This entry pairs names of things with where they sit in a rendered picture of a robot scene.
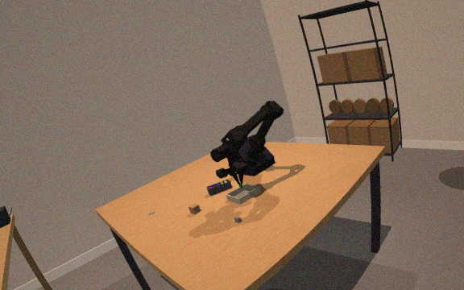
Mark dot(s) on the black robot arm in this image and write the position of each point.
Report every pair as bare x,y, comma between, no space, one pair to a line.
237,137

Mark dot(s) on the small tan cube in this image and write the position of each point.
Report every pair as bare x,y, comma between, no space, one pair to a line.
194,208

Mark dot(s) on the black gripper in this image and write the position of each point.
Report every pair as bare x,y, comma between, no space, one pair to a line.
222,173

